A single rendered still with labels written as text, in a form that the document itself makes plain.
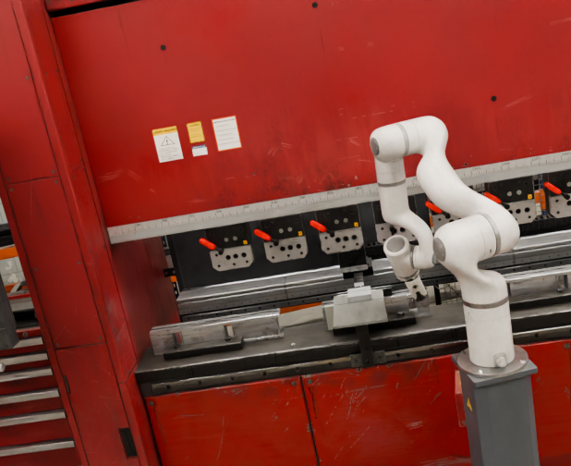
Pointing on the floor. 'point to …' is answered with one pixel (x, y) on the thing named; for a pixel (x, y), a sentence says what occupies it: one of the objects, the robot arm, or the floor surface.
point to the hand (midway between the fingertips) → (419, 295)
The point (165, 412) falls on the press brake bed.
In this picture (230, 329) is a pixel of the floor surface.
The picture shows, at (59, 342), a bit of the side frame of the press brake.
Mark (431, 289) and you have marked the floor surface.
